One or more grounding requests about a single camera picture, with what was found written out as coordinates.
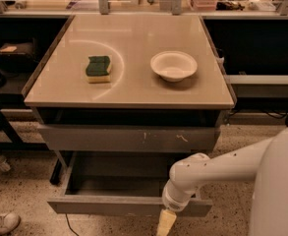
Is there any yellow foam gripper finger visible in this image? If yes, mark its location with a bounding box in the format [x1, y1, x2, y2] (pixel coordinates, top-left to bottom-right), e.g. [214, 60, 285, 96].
[156, 209, 177, 236]

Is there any grey drawer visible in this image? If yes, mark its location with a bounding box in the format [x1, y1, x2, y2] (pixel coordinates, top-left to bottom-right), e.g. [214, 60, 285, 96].
[46, 151, 213, 218]
[38, 125, 220, 152]

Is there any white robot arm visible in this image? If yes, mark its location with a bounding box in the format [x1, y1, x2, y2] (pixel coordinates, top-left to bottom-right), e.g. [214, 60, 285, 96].
[156, 127, 288, 236]

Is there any grey drawer cabinet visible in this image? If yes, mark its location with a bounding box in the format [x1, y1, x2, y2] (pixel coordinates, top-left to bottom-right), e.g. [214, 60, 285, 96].
[21, 14, 237, 185]

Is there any grey top drawer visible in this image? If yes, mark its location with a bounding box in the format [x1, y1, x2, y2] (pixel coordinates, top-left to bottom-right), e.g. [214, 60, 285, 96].
[38, 125, 220, 152]

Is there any white paper bowl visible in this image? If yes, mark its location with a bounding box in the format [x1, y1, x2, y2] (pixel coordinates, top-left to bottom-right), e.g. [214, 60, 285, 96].
[150, 51, 198, 83]

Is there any green and yellow sponge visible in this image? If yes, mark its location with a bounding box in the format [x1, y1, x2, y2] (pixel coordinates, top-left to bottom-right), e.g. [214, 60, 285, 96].
[86, 55, 112, 84]

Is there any white sneaker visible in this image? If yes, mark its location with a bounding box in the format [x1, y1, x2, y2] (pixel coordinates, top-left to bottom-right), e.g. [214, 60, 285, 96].
[0, 212, 21, 235]

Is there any clear plastic bottle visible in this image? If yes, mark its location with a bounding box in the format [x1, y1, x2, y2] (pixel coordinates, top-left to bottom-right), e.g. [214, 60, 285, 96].
[0, 154, 11, 172]

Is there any black side table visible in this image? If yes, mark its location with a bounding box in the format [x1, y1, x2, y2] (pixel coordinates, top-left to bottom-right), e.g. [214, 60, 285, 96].
[0, 74, 48, 151]

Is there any dark box with label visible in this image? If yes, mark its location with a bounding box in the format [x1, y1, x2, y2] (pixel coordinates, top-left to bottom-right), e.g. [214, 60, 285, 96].
[0, 42, 35, 73]

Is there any black cable on floor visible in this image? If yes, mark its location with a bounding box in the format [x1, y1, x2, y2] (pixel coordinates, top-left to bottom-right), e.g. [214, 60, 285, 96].
[65, 213, 81, 236]

